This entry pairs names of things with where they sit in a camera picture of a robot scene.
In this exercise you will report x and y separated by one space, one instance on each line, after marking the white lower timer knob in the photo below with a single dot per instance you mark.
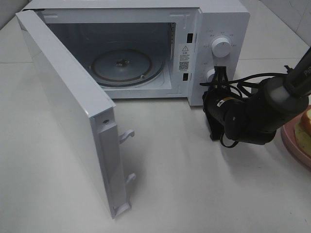
210 75

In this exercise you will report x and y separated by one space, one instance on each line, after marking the white warning label sticker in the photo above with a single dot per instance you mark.
184 57

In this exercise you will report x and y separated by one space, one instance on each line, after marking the yellow egg sheet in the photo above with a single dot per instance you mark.
303 139

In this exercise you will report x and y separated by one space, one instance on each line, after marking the white microwave door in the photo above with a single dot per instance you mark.
84 112

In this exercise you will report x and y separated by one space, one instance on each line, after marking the white microwave oven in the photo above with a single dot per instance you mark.
89 28

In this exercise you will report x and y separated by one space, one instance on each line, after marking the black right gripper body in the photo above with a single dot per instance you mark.
215 110

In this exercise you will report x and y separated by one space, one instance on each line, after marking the pink round plate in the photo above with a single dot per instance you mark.
289 141

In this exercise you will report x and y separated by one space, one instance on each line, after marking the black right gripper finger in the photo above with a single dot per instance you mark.
215 75
223 74

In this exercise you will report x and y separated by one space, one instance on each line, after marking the white upper microwave knob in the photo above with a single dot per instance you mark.
221 47

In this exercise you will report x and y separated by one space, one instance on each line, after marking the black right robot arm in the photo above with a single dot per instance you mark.
251 109

